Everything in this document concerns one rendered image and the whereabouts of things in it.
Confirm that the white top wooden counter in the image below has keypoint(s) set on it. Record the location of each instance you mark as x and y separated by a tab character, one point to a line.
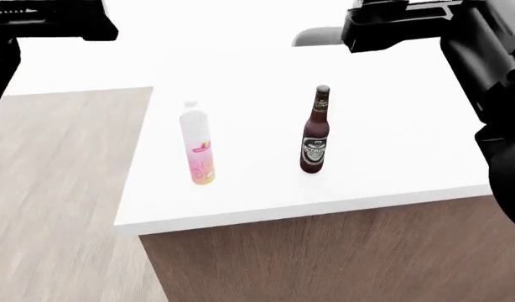
324	251

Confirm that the brown glass beer bottle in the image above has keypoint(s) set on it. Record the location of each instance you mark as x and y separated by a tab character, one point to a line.
315	138

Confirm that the pink label clear drink bottle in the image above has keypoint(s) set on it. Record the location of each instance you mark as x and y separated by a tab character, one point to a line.
197	148

